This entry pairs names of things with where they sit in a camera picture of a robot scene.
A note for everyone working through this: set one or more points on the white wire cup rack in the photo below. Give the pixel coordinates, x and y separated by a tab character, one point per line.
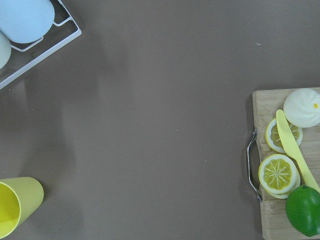
24	56

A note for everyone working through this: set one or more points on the lemon slice upper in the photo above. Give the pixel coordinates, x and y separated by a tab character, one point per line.
272	136

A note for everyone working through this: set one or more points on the white toy bun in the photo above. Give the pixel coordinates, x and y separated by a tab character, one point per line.
302	108

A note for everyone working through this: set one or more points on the yellow plastic knife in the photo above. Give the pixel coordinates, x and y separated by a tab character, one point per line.
292	149

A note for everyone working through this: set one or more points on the green toy lime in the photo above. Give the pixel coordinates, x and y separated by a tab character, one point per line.
303	210

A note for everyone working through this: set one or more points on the yellow plastic cup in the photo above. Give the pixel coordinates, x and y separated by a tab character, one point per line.
19	198

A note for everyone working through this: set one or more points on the light blue cup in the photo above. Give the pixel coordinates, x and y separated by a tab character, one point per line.
26	21

